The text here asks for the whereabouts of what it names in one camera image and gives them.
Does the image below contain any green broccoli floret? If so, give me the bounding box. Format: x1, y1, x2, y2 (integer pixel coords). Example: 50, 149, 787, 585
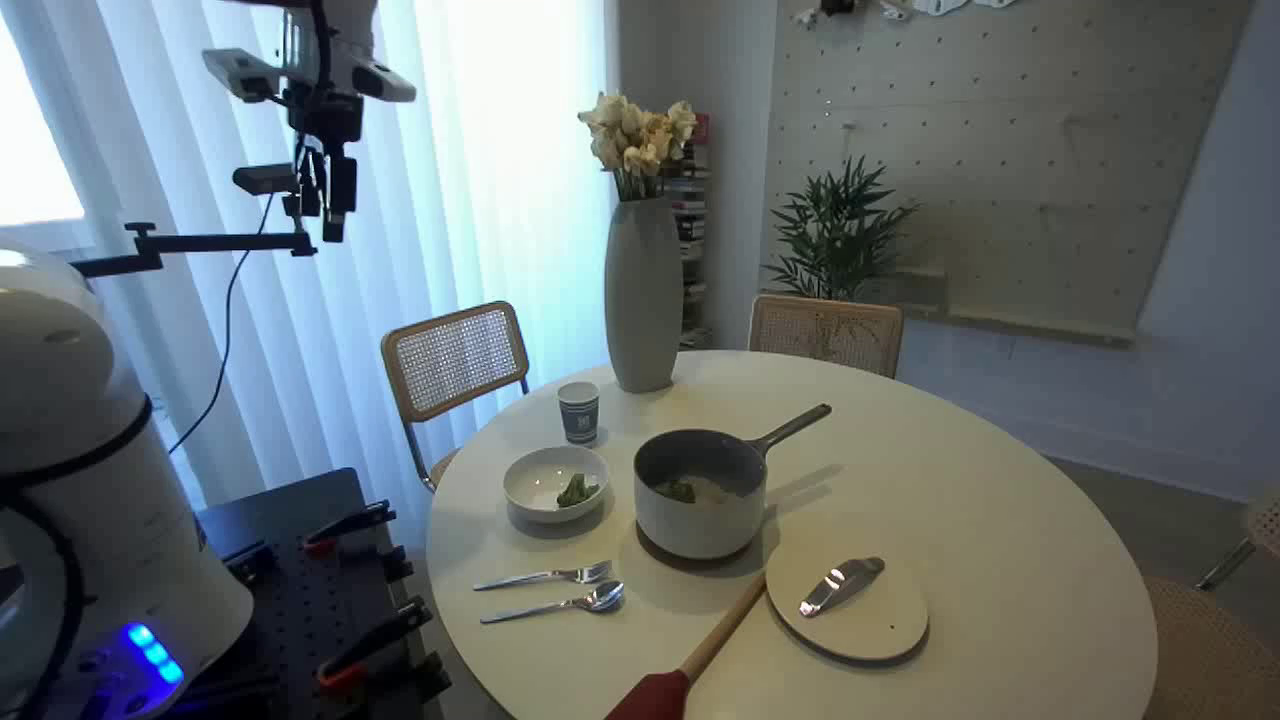
551, 470, 603, 513

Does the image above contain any white bowl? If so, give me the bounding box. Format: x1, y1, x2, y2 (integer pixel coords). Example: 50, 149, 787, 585
502, 441, 617, 527

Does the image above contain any tall grey vase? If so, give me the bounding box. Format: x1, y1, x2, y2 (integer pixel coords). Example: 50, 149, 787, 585
599, 191, 689, 397

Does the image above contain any small white paper cup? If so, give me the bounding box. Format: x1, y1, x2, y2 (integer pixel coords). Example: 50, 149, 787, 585
555, 380, 603, 449

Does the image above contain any narrow shelf unit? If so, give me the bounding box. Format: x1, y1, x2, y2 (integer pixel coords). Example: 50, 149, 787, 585
669, 117, 717, 358

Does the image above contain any wicker back wooden chair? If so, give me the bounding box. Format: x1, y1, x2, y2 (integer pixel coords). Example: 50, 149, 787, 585
748, 294, 909, 386
375, 295, 536, 492

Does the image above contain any cream flower bouquet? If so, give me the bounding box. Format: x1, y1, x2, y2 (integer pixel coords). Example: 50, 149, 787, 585
576, 89, 704, 205

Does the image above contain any green potted plant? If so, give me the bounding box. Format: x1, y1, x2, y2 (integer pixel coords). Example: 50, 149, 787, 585
764, 153, 921, 304

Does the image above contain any silver fork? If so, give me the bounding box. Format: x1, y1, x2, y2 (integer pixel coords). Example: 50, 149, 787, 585
469, 558, 622, 597

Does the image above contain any silver spoon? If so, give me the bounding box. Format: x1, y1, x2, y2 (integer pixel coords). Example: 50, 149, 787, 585
476, 576, 634, 634

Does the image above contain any white sheer curtain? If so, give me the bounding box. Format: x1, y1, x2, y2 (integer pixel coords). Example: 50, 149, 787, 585
0, 0, 623, 513

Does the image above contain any black red clamp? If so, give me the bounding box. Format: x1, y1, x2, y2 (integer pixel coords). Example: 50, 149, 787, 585
313, 597, 442, 699
302, 498, 402, 561

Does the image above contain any round wooden lid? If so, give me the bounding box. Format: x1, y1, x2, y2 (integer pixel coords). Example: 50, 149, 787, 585
760, 527, 938, 670

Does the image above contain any black perforated robot table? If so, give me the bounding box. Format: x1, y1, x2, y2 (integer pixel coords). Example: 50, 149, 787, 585
157, 464, 460, 720

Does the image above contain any beige pegboard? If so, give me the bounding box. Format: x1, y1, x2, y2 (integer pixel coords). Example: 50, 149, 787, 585
758, 0, 1260, 350

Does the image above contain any silver pot with handle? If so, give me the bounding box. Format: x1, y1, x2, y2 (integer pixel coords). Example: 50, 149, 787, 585
629, 400, 835, 566

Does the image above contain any silver lid handle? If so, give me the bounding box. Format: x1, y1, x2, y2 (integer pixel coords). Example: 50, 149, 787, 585
797, 554, 889, 626

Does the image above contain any red spatula wooden handle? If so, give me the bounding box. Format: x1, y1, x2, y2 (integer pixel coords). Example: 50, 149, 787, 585
603, 567, 773, 720

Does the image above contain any black hanging cable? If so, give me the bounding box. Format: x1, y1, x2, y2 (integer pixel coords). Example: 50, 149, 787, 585
166, 197, 280, 459

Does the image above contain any black camera on stand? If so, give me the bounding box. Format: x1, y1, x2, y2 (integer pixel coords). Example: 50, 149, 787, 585
200, 0, 419, 247

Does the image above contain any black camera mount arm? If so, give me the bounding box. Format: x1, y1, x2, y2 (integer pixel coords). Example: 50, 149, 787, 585
73, 219, 321, 283

